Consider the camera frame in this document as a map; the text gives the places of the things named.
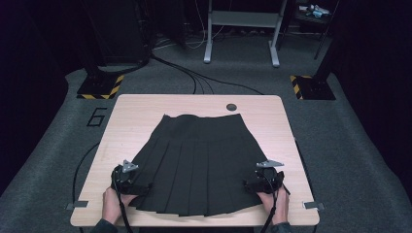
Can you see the white metal desk frame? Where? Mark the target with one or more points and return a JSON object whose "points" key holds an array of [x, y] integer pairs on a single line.
{"points": [[243, 19]]}

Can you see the black equipment cabinet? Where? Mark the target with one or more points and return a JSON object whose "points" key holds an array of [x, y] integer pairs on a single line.
{"points": [[115, 32]]}

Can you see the grey tape strip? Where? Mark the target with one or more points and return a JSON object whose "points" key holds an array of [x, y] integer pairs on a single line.
{"points": [[77, 204], [313, 205]]}

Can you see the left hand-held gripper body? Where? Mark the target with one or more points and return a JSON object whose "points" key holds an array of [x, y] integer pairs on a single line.
{"points": [[124, 179]]}

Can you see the black pleated skirt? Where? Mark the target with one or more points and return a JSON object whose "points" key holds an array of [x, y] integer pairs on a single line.
{"points": [[197, 165]]}

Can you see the person's left hand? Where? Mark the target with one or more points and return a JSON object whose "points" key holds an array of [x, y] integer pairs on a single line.
{"points": [[113, 205]]}

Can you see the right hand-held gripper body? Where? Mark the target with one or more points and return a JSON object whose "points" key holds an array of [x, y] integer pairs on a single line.
{"points": [[269, 179]]}

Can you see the person's right hand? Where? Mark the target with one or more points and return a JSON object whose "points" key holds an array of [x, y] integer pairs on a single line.
{"points": [[280, 207]]}

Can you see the dark shelf with small items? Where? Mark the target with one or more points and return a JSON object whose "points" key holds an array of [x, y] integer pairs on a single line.
{"points": [[312, 11]]}

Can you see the black striped-edge stand base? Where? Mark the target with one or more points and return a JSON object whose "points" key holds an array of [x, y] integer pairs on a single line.
{"points": [[314, 88], [98, 87]]}

